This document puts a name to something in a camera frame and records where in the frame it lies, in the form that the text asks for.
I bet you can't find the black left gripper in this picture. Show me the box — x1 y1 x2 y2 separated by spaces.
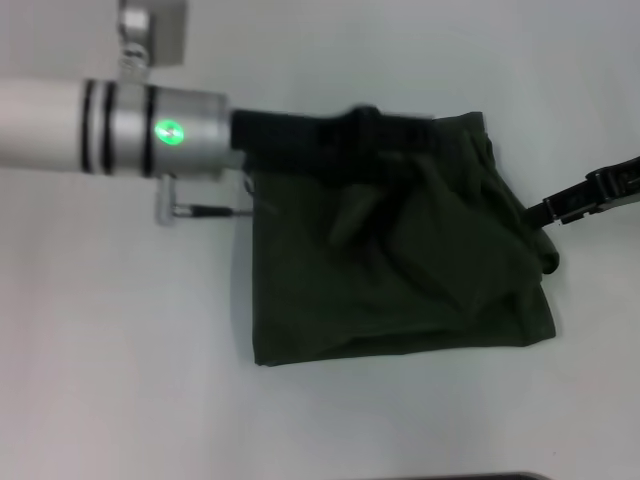
230 103 439 190

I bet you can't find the dark green FREE t-shirt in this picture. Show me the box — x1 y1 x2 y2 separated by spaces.
247 110 561 369

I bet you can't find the dark flat device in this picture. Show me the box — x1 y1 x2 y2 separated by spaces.
446 470 547 480

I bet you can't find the black gripper cable with plug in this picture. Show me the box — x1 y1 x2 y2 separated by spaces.
153 173 257 227

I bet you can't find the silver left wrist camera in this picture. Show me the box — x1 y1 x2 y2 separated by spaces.
117 0 189 82

